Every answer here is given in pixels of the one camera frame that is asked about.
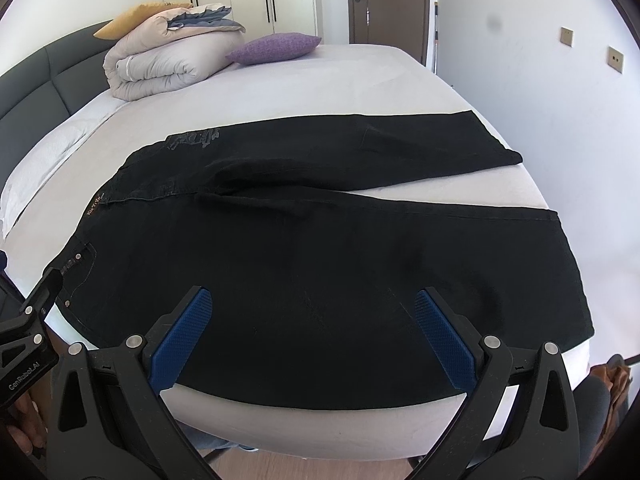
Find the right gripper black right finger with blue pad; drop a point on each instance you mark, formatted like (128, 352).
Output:
(518, 419)

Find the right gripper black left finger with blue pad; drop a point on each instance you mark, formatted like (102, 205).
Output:
(109, 420)

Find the black denim pants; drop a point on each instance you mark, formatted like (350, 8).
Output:
(313, 280)

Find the person's hand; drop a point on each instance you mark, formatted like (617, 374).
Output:
(26, 426)

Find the brown bag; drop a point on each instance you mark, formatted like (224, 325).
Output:
(615, 375)

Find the white flat pillow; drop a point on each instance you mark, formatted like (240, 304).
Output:
(49, 154)

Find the dark grey padded headboard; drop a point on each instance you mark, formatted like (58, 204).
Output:
(42, 91)

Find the folded beige duvet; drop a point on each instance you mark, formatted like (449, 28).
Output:
(152, 59)

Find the mustard yellow pillow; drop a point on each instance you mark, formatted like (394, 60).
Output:
(133, 17)

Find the folded blue jeans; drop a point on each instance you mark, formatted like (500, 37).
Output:
(206, 18)

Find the purple cushion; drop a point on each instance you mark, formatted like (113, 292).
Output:
(283, 46)

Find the dark brown door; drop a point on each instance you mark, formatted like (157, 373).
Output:
(396, 23)

